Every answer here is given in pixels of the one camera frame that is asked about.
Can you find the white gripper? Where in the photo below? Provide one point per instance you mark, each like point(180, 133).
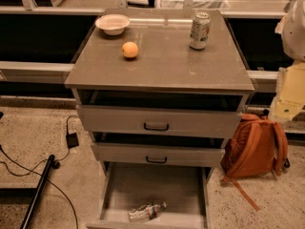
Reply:
point(295, 37)

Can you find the clear plastic water bottle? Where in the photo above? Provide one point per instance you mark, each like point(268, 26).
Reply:
point(146, 212)

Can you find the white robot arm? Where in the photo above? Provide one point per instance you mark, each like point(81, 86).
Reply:
point(292, 30)

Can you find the top grey drawer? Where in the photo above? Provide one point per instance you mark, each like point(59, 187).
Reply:
point(146, 121)

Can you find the grey drawer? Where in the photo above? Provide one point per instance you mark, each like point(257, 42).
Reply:
point(163, 155)
point(129, 186)
point(146, 121)

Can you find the grey drawer cabinet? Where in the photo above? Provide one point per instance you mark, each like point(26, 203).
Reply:
point(166, 74)

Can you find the bottom grey drawer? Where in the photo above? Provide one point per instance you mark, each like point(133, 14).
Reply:
point(129, 186)

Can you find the middle grey drawer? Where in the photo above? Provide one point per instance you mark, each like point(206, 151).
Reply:
point(163, 155)

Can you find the orange backpack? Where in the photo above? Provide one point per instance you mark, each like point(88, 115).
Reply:
point(259, 146)

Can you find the green white soda can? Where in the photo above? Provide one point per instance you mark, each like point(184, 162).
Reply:
point(200, 31)

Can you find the orange fruit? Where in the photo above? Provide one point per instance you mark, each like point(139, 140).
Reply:
point(130, 50)

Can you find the white bowl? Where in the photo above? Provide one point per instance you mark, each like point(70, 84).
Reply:
point(112, 24)

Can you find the black power adapter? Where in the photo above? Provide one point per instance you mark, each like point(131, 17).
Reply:
point(72, 140)

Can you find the black floor pole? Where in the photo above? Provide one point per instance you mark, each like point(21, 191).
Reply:
point(38, 192)

